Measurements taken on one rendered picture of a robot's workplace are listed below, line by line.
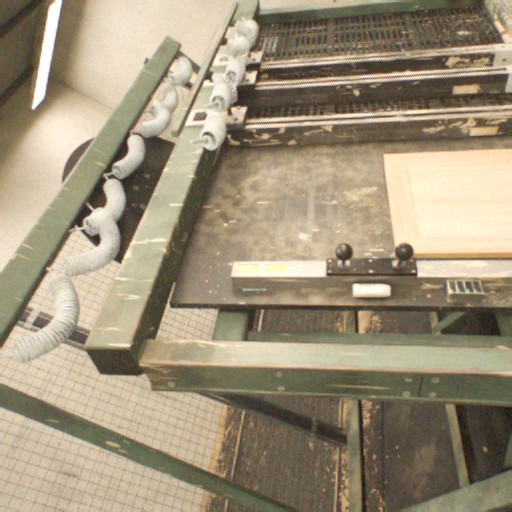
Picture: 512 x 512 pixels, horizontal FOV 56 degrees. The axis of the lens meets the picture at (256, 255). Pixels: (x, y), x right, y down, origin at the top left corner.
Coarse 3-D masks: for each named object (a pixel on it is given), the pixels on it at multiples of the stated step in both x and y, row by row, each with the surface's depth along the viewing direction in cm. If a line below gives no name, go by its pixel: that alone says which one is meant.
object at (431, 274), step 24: (240, 264) 115; (264, 264) 114; (288, 264) 113; (312, 264) 112; (432, 264) 107; (456, 264) 106; (480, 264) 106; (504, 264) 105; (408, 288) 108; (432, 288) 107; (504, 288) 105
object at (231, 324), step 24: (240, 312) 114; (216, 336) 110; (240, 336) 109; (264, 336) 110; (288, 336) 109; (312, 336) 108; (336, 336) 108; (360, 336) 107; (384, 336) 106; (408, 336) 105; (432, 336) 105; (456, 336) 104; (480, 336) 103; (504, 336) 102
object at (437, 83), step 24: (240, 48) 171; (408, 72) 172; (432, 72) 170; (456, 72) 168; (480, 72) 165; (504, 72) 163; (240, 96) 180; (264, 96) 179; (288, 96) 178; (312, 96) 177; (336, 96) 175; (360, 96) 174; (384, 96) 173; (408, 96) 172; (432, 96) 171
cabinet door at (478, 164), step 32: (384, 160) 143; (416, 160) 141; (448, 160) 139; (480, 160) 137; (416, 192) 131; (448, 192) 129; (480, 192) 127; (416, 224) 121; (448, 224) 120; (480, 224) 118; (416, 256) 114; (448, 256) 113; (480, 256) 112
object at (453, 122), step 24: (192, 120) 158; (240, 120) 154; (264, 120) 159; (288, 120) 157; (312, 120) 156; (336, 120) 154; (360, 120) 151; (384, 120) 150; (408, 120) 148; (432, 120) 147; (456, 120) 146; (480, 120) 146; (504, 120) 145; (240, 144) 161; (264, 144) 160; (288, 144) 159
